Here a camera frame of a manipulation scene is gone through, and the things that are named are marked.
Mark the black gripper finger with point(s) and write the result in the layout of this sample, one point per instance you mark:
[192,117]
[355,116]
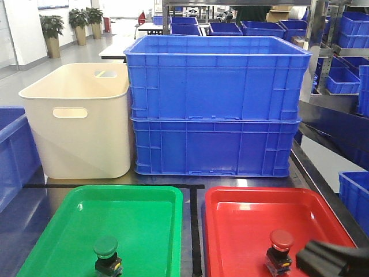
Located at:
[324,259]

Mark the red plastic tray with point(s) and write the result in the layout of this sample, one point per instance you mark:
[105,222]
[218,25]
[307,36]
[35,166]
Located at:
[239,221]

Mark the green plastic tray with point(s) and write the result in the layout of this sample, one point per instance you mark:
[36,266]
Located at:
[145,220]

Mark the lower stacked blue crate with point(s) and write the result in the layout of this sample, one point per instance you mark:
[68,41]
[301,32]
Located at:
[219,148]

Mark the stacked blue crate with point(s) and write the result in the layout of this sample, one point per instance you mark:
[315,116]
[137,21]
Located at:
[219,148]
[215,77]

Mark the upper stacked blue crate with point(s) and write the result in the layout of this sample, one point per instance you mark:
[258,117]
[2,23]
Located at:
[215,77]

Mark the cream plastic basket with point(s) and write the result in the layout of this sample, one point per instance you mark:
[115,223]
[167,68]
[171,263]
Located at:
[79,118]

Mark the steel trolley cart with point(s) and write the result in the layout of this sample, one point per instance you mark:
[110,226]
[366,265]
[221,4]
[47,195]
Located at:
[26,216]

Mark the blue bin cart top right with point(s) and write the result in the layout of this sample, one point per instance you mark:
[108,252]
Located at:
[19,156]

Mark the potted plant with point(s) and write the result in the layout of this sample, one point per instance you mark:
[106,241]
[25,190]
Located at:
[52,27]
[94,17]
[78,21]

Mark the red push button switch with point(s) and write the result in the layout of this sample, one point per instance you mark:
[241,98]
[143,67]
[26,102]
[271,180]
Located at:
[277,258]

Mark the green push button switch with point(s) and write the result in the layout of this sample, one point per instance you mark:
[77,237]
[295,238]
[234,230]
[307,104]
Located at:
[108,263]

